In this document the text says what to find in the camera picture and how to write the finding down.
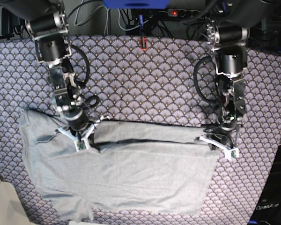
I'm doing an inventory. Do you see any red table clamp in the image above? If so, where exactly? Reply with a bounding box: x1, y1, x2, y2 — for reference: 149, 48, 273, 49
140, 37, 147, 50

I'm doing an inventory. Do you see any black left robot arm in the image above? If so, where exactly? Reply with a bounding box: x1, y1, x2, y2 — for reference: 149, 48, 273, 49
186, 0, 281, 153

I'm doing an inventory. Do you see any white foam board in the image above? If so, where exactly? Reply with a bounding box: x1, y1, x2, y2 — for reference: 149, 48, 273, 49
0, 180, 31, 225

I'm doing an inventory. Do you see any blue clamp handle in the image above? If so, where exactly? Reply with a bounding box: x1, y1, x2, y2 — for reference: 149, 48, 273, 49
139, 15, 144, 32

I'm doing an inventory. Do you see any black power strip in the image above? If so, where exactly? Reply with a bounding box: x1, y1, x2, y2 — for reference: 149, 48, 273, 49
166, 8, 201, 18

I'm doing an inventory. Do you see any patterned purple tablecloth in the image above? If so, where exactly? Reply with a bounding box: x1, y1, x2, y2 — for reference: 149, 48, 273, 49
0, 36, 281, 225

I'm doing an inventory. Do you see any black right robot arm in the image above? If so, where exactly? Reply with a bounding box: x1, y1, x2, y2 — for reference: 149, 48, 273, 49
1, 0, 96, 151

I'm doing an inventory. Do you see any light grey T-shirt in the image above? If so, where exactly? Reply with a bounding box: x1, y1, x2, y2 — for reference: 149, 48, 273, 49
18, 109, 220, 221

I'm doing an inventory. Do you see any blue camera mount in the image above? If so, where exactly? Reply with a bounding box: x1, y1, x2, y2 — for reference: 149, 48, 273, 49
103, 0, 169, 9

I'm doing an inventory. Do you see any black OpenArm box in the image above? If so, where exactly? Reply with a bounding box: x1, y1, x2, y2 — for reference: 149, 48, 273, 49
248, 145, 281, 225

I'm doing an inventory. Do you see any white camera bracket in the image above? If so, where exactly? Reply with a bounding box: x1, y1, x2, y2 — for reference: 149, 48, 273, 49
55, 114, 110, 152
196, 136, 239, 161

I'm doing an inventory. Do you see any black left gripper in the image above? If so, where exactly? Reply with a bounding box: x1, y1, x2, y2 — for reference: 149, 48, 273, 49
205, 122, 237, 149

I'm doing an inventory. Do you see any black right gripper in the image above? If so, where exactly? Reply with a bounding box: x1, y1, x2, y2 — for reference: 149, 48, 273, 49
64, 110, 95, 148

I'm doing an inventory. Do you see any white cable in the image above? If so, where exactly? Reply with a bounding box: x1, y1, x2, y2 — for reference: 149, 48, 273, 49
74, 0, 110, 35

